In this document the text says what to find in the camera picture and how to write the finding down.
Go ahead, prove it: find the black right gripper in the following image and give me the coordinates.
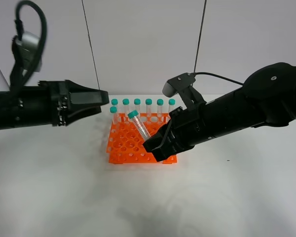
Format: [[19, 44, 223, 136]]
[[143, 103, 212, 162]]

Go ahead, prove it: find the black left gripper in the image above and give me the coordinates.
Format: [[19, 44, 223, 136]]
[[16, 80, 109, 126]]

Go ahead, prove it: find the test tube teal cap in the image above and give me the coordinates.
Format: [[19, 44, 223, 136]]
[[127, 110, 150, 141]]

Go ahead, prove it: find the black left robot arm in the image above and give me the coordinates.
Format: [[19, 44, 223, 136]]
[[0, 80, 109, 130]]

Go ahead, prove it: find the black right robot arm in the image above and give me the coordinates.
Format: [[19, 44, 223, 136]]
[[143, 62, 296, 161]]

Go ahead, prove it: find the orange test tube rack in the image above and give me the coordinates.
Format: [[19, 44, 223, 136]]
[[106, 113, 177, 164]]

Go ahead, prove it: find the front-left racked test tube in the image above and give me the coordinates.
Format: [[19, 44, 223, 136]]
[[110, 106, 119, 129]]

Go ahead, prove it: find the row tube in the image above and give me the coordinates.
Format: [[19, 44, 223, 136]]
[[145, 98, 152, 118], [134, 98, 141, 116], [122, 98, 130, 118], [168, 99, 176, 116], [157, 99, 164, 118], [111, 98, 118, 108]]

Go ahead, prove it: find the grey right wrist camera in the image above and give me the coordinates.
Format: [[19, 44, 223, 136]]
[[162, 73, 196, 98]]

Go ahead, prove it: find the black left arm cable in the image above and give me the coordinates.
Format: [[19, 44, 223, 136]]
[[9, 0, 48, 93]]

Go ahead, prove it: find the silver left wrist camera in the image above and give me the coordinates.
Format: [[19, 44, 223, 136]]
[[12, 31, 39, 71]]

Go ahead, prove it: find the black right camera cable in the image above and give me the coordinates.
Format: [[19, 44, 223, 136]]
[[191, 72, 244, 87]]

